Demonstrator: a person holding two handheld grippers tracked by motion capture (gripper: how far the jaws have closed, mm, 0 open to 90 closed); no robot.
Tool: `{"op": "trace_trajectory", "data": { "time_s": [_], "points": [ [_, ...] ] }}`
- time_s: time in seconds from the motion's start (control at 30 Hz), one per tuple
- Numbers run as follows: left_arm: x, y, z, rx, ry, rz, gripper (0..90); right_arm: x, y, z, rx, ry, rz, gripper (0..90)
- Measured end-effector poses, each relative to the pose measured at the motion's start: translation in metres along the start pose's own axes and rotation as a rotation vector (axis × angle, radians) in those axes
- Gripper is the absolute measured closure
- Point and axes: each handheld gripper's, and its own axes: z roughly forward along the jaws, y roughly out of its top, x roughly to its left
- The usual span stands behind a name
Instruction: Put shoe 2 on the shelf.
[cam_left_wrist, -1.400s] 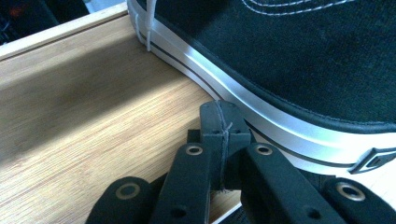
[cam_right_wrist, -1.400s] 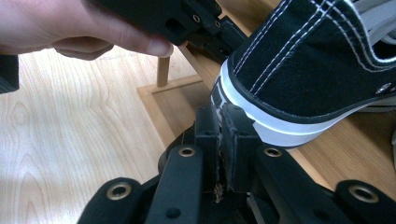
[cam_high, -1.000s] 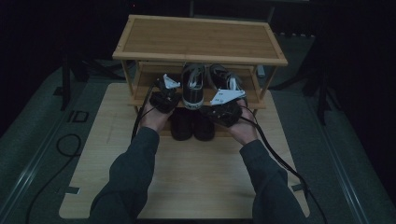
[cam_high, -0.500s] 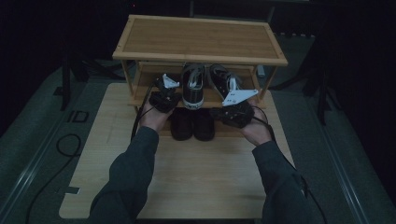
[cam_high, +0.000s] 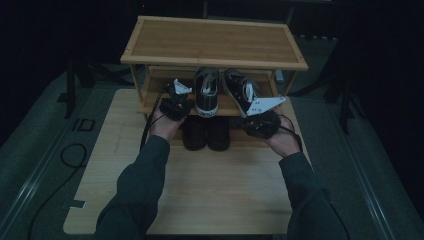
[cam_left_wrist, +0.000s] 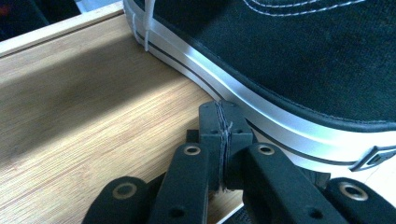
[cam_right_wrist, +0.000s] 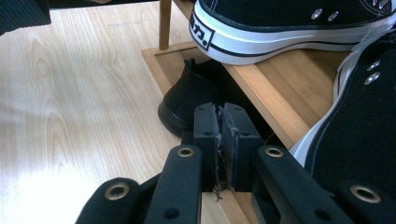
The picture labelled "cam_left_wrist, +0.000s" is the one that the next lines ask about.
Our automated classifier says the wooden shoe rack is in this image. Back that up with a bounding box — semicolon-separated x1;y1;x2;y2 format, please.
0;1;396;224

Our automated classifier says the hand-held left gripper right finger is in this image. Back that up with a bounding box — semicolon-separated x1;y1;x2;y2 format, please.
219;101;340;224

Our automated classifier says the black white canvas sneaker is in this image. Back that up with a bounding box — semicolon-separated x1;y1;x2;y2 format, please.
122;0;396;174

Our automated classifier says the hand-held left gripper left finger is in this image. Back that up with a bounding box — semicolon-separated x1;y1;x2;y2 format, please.
148;101;225;224

